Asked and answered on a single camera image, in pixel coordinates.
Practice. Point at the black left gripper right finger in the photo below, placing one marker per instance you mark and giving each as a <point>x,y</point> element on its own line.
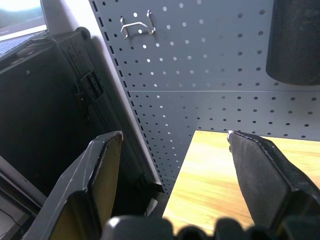
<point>262,180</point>

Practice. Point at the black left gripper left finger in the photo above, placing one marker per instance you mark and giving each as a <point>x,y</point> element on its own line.
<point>82,190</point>

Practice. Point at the grey perforated pegboard panel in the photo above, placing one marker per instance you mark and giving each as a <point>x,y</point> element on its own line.
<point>200,82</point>

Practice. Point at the black flight case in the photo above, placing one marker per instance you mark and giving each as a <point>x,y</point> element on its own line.
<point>50,112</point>

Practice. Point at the black cylindrical object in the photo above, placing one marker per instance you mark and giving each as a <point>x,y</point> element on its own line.
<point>295,42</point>

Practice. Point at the silver metal pegboard hook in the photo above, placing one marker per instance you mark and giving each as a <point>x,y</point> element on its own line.
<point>137,25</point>

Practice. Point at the open laptop computer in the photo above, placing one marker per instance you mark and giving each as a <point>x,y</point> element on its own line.
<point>17,25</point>

